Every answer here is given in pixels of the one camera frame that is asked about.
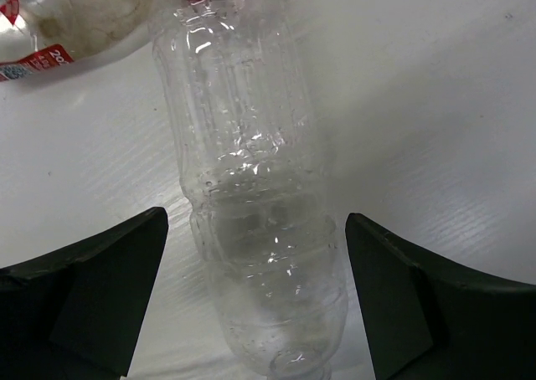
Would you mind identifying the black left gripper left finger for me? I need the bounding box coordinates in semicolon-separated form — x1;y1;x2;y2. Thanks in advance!
1;207;168;379

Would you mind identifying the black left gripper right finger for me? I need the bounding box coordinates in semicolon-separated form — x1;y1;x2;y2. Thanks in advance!
345;213;535;379

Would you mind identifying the red-capped labelled bottle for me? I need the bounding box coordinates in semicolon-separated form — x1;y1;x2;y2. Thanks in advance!
1;0;153;81

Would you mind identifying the clear plastic bottle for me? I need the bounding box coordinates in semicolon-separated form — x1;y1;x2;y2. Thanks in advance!
148;0;348;379

